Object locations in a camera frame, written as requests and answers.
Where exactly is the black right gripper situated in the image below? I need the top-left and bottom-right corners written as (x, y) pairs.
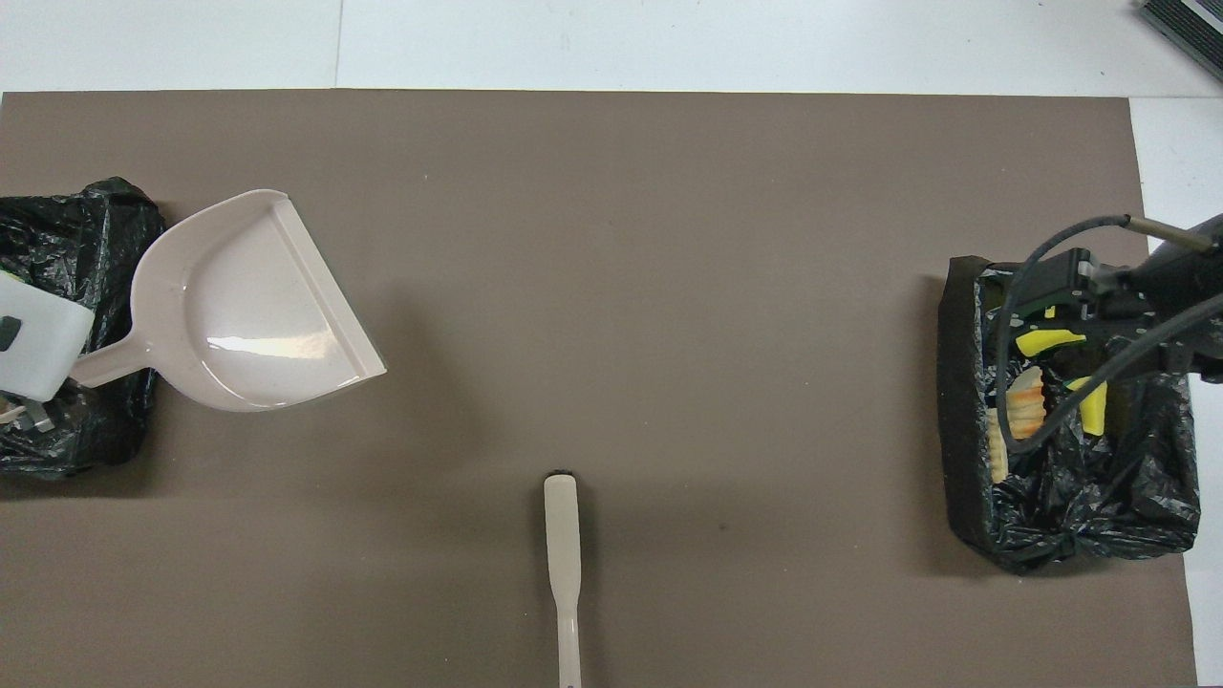
top-left (1020, 215), bottom-right (1223, 385)

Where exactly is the yellow sponge piece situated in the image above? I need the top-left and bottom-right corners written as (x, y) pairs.
top-left (1015, 330), bottom-right (1087, 358)
top-left (1065, 377), bottom-right (1109, 437)

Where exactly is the striped croissant piece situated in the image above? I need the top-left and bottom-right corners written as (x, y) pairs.
top-left (1001, 368), bottom-right (1047, 441)

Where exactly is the pale flaky bread piece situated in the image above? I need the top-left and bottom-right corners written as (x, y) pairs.
top-left (984, 406), bottom-right (1009, 484)

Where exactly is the beige brush with black bristles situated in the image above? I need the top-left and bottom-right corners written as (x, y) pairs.
top-left (543, 469), bottom-right (584, 688)

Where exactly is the beige plastic dustpan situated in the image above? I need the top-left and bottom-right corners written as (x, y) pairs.
top-left (72, 189), bottom-right (388, 414)

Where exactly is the black bag lined bin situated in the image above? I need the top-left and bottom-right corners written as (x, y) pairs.
top-left (936, 255), bottom-right (1202, 572)
top-left (0, 177), bottom-right (167, 479)

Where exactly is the dark ribbed object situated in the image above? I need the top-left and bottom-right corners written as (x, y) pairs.
top-left (1137, 0), bottom-right (1223, 82)

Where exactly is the brown table mat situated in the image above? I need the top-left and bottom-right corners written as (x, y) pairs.
top-left (0, 91), bottom-right (1197, 688)

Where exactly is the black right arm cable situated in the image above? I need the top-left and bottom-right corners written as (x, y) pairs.
top-left (994, 215), bottom-right (1223, 455)

